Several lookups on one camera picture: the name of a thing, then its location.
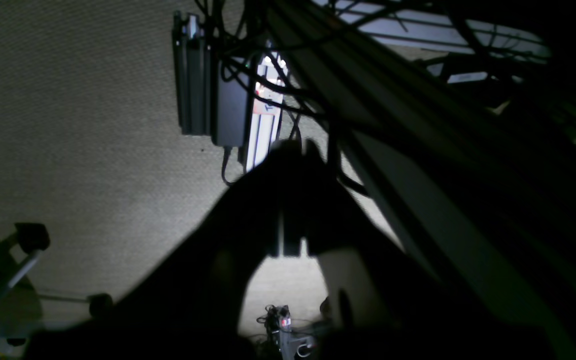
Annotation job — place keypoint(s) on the black power adapter box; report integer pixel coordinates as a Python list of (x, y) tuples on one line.
[(230, 101)]

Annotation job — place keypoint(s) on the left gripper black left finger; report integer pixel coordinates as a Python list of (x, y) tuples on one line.
[(189, 307)]

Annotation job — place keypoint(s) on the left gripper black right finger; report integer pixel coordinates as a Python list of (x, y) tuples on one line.
[(385, 306)]

